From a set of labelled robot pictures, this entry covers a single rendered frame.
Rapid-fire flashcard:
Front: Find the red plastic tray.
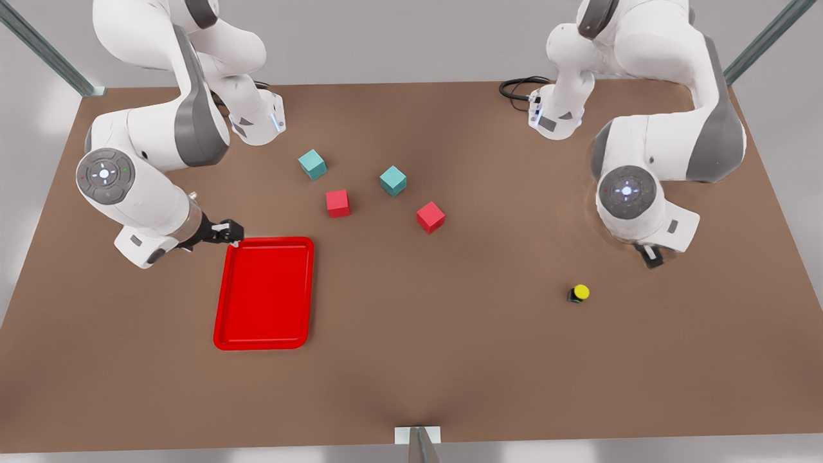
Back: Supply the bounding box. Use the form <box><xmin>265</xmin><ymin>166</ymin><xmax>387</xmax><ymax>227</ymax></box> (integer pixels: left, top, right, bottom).
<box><xmin>213</xmin><ymin>237</ymin><xmax>315</xmax><ymax>351</ymax></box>

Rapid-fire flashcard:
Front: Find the teal cube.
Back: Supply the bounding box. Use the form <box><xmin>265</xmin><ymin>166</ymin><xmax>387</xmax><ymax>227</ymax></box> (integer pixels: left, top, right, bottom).
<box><xmin>298</xmin><ymin>149</ymin><xmax>328</xmax><ymax>181</ymax></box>
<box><xmin>379</xmin><ymin>165</ymin><xmax>408</xmax><ymax>197</ymax></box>

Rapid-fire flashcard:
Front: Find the red cube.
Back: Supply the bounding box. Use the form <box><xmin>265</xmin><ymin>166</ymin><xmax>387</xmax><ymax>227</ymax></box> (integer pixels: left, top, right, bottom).
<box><xmin>415</xmin><ymin>201</ymin><xmax>446</xmax><ymax>235</ymax></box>
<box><xmin>325</xmin><ymin>189</ymin><xmax>351</xmax><ymax>219</ymax></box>

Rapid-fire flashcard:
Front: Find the silver frame post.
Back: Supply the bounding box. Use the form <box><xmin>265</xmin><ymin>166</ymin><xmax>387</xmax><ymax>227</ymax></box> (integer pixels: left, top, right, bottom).
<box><xmin>394</xmin><ymin>426</ymin><xmax>442</xmax><ymax>463</ymax></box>
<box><xmin>723</xmin><ymin>0</ymin><xmax>817</xmax><ymax>86</ymax></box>
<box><xmin>0</xmin><ymin>0</ymin><xmax>106</xmax><ymax>98</ymax></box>

